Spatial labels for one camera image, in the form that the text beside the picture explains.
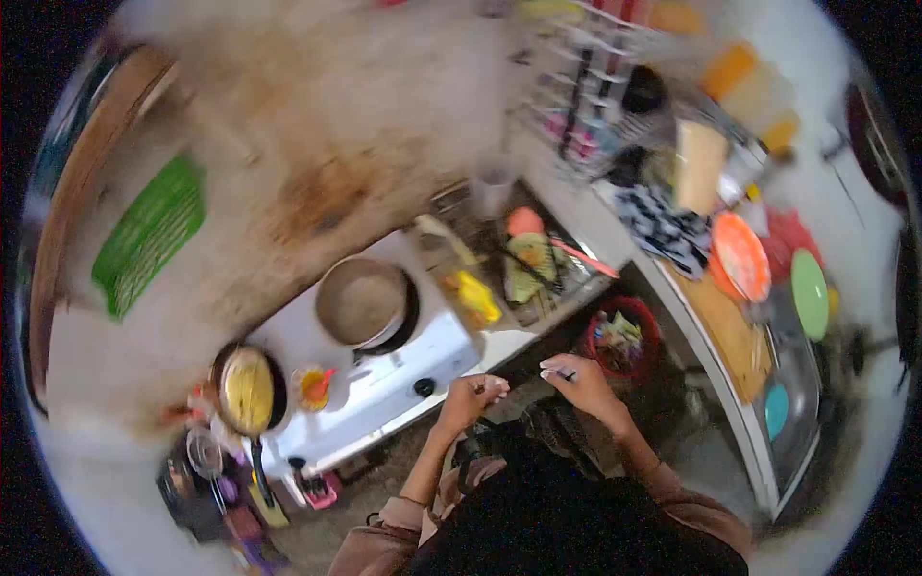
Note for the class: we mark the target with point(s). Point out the steel cooking pot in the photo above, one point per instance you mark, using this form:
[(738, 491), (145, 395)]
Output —
[(361, 302)]

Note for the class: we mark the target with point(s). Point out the small bowl with orange food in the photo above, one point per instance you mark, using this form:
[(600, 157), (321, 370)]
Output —
[(314, 389)]

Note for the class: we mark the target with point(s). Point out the person's right fingers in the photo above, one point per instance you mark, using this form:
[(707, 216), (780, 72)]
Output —
[(556, 367)]

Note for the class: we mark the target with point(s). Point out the brown wooden board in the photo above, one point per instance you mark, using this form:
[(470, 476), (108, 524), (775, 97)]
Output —
[(724, 335)]

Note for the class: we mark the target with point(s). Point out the yellow plastic item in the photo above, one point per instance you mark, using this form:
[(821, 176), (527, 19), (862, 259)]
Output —
[(477, 296)]

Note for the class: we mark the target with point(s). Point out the orange plastic bowl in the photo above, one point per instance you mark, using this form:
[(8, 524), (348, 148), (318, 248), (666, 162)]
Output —
[(524, 222)]

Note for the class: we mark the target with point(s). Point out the green plastic grille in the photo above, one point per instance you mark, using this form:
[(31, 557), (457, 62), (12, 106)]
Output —
[(148, 237)]

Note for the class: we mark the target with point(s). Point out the black and white checked cloth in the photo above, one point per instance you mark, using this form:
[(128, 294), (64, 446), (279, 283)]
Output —
[(666, 227)]

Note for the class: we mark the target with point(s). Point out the orange plate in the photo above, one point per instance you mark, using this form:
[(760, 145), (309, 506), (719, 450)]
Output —
[(742, 255)]

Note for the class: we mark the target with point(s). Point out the brown wooden door frame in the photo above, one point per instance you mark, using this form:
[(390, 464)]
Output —
[(68, 209)]

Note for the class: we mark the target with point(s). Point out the person's right hand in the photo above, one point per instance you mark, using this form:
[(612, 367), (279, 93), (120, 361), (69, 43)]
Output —
[(587, 389)]

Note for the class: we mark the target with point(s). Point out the white gas stove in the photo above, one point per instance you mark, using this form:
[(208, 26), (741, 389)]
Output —
[(374, 381)]

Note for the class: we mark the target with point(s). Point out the pink plastic spatula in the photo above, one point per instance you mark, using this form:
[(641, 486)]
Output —
[(585, 259)]

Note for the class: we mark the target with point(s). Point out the person's body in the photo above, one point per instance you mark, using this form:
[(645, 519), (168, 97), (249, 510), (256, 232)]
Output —
[(562, 518)]

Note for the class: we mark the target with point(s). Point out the green plate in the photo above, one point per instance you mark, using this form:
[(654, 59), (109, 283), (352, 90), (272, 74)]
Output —
[(810, 295)]

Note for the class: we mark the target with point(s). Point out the metal strainer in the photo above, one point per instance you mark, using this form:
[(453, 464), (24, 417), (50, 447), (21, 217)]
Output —
[(204, 452)]

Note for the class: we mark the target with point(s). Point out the green and yellow cloth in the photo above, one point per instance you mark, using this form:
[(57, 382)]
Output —
[(529, 265)]

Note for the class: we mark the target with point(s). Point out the red plastic bag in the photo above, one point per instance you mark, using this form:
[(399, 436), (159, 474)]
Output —
[(789, 241)]

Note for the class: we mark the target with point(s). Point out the black frying pan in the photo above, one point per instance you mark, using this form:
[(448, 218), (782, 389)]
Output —
[(246, 392)]

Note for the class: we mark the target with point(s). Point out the person's left fingers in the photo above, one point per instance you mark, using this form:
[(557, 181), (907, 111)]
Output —
[(491, 387)]

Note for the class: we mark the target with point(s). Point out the pale wooden cutting board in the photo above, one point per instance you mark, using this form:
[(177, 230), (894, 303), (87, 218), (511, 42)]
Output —
[(700, 165)]

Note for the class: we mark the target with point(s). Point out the red waste bucket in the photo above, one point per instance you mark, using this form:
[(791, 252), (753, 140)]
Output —
[(623, 338)]

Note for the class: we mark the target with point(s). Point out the orange plastic container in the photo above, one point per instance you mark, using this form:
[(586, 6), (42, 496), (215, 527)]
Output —
[(727, 70)]

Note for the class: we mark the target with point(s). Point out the dark round pan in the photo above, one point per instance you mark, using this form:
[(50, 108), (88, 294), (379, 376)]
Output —
[(875, 144)]

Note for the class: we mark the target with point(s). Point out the person's left hand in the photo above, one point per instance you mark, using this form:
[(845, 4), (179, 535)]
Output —
[(461, 407)]

